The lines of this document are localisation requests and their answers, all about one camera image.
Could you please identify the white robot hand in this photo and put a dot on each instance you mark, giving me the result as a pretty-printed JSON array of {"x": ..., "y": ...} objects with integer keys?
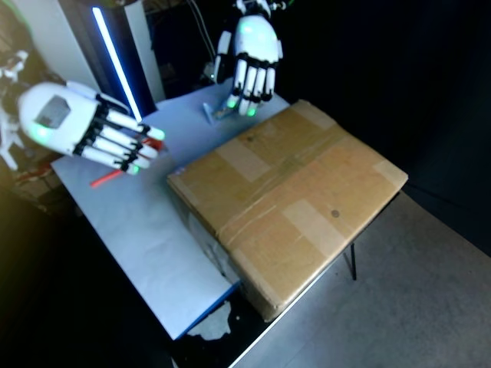
[
  {"x": 57, "y": 115},
  {"x": 255, "y": 36}
]

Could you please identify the white black column light strip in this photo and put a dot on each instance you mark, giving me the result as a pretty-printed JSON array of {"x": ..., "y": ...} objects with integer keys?
[{"x": 115, "y": 50}]

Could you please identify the brown taped cardboard box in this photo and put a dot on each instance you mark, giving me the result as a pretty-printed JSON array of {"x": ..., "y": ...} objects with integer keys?
[{"x": 291, "y": 199}]

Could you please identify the black table leg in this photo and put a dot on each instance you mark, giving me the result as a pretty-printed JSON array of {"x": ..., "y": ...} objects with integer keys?
[{"x": 352, "y": 260}]

